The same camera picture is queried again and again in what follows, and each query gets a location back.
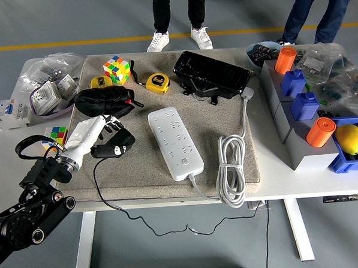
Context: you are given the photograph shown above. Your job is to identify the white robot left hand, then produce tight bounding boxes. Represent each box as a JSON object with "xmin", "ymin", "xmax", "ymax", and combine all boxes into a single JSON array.
[{"xmin": 57, "ymin": 113, "xmax": 130, "ymax": 165}]

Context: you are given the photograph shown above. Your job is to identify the black plug adapter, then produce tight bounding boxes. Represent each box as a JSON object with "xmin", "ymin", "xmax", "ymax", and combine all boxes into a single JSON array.
[{"xmin": 102, "ymin": 127, "xmax": 137, "ymax": 158}]

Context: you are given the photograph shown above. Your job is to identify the thin black plug cord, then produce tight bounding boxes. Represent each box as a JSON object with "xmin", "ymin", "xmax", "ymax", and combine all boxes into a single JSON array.
[{"xmin": 91, "ymin": 149, "xmax": 264, "ymax": 241}]

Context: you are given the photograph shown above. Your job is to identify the white power strip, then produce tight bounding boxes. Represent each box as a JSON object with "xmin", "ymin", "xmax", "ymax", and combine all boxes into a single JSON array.
[{"xmin": 147, "ymin": 105, "xmax": 206, "ymax": 183}]

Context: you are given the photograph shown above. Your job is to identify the small colourful puzzle cube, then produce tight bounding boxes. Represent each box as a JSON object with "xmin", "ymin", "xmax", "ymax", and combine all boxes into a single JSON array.
[{"xmin": 41, "ymin": 125, "xmax": 70, "ymax": 152}]

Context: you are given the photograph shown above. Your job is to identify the black folded cloth bag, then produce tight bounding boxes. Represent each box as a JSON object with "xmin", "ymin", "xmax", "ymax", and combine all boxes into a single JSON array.
[{"xmin": 73, "ymin": 84, "xmax": 145, "ymax": 121}]

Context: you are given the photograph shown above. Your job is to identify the yellow tape measure black label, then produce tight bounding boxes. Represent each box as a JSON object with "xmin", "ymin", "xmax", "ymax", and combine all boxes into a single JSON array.
[{"xmin": 89, "ymin": 74, "xmax": 113, "ymax": 89}]

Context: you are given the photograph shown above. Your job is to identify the black table control panel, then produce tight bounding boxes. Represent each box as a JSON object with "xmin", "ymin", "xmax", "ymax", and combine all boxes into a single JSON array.
[{"xmin": 322, "ymin": 193, "xmax": 358, "ymax": 204}]

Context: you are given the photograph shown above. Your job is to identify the clear bag of metal parts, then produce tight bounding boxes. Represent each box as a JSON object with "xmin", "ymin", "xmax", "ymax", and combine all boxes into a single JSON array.
[{"xmin": 17, "ymin": 52, "xmax": 86, "ymax": 95}]

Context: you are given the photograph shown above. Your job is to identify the white circuit breaker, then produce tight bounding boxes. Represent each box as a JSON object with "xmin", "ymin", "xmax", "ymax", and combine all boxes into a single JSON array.
[{"xmin": 0, "ymin": 98, "xmax": 33, "ymax": 131}]

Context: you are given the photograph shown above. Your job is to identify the large colourful puzzle cube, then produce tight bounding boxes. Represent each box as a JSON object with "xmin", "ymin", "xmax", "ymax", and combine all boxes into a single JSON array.
[{"xmin": 103, "ymin": 55, "xmax": 132, "ymax": 86}]

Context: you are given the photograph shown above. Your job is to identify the white table leg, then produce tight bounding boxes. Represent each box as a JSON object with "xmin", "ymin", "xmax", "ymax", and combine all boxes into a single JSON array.
[
  {"xmin": 71, "ymin": 210, "xmax": 100, "ymax": 268},
  {"xmin": 282, "ymin": 197, "xmax": 316, "ymax": 263}
]

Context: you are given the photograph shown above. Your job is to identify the yellow tape measure round label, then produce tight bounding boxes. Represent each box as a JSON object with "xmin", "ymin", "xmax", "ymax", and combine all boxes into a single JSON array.
[{"xmin": 129, "ymin": 58, "xmax": 171, "ymax": 97}]

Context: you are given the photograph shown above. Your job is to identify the blue plastic bin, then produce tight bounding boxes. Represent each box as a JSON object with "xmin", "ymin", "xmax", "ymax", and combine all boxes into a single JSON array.
[{"xmin": 325, "ymin": 116, "xmax": 358, "ymax": 174}]

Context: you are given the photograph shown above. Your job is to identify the grey-brown mat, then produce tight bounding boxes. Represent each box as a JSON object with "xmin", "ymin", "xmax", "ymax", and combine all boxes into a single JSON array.
[{"xmin": 48, "ymin": 47, "xmax": 261, "ymax": 206}]

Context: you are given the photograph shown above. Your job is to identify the yellow lemon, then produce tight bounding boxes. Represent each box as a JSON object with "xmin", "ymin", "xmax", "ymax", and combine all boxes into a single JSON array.
[{"xmin": 334, "ymin": 123, "xmax": 358, "ymax": 156}]

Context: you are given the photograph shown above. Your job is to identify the grey box under table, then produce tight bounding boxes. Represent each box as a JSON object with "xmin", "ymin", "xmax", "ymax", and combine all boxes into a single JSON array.
[{"xmin": 247, "ymin": 200, "xmax": 269, "ymax": 211}]

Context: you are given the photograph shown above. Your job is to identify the orange cylinder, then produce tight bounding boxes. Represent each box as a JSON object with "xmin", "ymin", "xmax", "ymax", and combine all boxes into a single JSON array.
[
  {"xmin": 273, "ymin": 46, "xmax": 298, "ymax": 75},
  {"xmin": 304, "ymin": 116, "xmax": 338, "ymax": 149}
]

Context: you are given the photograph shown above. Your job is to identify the glossy black device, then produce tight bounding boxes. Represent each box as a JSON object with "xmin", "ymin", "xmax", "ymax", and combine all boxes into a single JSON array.
[{"xmin": 171, "ymin": 47, "xmax": 255, "ymax": 108}]

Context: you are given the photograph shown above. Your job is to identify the person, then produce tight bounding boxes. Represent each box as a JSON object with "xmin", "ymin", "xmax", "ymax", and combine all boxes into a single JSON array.
[
  {"xmin": 144, "ymin": 0, "xmax": 213, "ymax": 54},
  {"xmin": 275, "ymin": 0, "xmax": 358, "ymax": 47}
]

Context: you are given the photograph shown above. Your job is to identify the clear bag of components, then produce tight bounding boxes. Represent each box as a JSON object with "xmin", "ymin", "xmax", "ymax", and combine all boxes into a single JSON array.
[
  {"xmin": 313, "ymin": 69, "xmax": 358, "ymax": 120},
  {"xmin": 293, "ymin": 40, "xmax": 358, "ymax": 85}
]

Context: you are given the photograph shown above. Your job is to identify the blue plastic block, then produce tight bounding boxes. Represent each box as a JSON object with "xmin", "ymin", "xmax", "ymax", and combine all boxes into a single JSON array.
[
  {"xmin": 289, "ymin": 91, "xmax": 321, "ymax": 122},
  {"xmin": 279, "ymin": 68, "xmax": 308, "ymax": 99}
]

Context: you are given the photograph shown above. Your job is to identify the light blue bowl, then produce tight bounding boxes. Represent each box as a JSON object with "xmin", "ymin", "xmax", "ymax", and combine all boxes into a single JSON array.
[{"xmin": 245, "ymin": 40, "xmax": 284, "ymax": 71}]

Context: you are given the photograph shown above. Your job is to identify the dark circuit boards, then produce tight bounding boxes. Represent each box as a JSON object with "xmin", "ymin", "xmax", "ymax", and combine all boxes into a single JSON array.
[{"xmin": 249, "ymin": 44, "xmax": 280, "ymax": 68}]

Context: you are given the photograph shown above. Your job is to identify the white wall socket module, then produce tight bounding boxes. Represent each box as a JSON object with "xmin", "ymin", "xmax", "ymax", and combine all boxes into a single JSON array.
[
  {"xmin": 31, "ymin": 80, "xmax": 61, "ymax": 115},
  {"xmin": 55, "ymin": 73, "xmax": 79, "ymax": 99}
]

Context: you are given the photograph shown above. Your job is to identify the black hanging cable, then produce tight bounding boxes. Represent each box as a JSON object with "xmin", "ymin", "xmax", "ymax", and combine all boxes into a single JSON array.
[{"xmin": 262, "ymin": 200, "xmax": 272, "ymax": 268}]

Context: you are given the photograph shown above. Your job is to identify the white power strip cable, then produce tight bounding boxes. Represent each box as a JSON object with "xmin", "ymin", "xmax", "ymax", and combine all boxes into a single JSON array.
[{"xmin": 182, "ymin": 86, "xmax": 261, "ymax": 212}]

